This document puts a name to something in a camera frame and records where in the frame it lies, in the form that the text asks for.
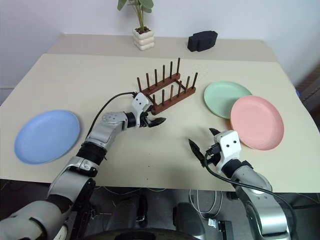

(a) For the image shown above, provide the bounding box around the small white and black box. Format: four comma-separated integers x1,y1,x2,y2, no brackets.
207,217,234,240

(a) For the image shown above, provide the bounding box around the beige table mat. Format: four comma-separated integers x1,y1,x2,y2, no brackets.
0,52,320,194

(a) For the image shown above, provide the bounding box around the black foam block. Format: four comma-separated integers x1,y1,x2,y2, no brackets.
187,30,219,53

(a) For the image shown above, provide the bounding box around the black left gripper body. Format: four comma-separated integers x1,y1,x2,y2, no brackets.
139,104,154,129

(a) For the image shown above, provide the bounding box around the dark curved rim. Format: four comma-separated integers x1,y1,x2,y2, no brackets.
83,227,197,240

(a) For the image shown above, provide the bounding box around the blue plate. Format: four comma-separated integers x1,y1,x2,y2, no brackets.
13,109,82,166

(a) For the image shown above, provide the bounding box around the green plate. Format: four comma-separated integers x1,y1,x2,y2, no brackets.
203,80,254,120

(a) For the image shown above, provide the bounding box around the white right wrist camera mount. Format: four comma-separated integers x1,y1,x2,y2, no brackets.
213,130,243,174

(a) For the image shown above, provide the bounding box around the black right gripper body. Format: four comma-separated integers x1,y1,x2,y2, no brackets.
204,142,224,168

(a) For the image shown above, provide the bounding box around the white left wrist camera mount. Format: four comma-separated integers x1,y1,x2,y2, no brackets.
129,92,154,128

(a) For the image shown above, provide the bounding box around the wooden dish rack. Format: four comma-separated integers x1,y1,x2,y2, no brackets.
135,57,200,116

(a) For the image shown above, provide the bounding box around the dark furniture piece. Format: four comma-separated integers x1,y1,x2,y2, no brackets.
295,56,320,117

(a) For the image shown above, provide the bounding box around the green leafy plant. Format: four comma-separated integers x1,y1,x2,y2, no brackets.
117,0,155,34

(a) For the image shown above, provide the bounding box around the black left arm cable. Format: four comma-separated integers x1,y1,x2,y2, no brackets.
88,91,138,141

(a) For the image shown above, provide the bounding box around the white bubble plant pot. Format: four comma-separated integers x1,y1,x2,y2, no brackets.
132,26,155,52

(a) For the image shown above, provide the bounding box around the white cable under table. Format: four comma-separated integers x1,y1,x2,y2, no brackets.
188,189,219,215

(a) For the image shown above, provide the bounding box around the pink plate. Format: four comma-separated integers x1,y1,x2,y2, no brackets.
229,95,285,152

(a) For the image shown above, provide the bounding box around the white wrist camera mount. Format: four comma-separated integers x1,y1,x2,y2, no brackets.
129,92,154,128
213,130,243,174

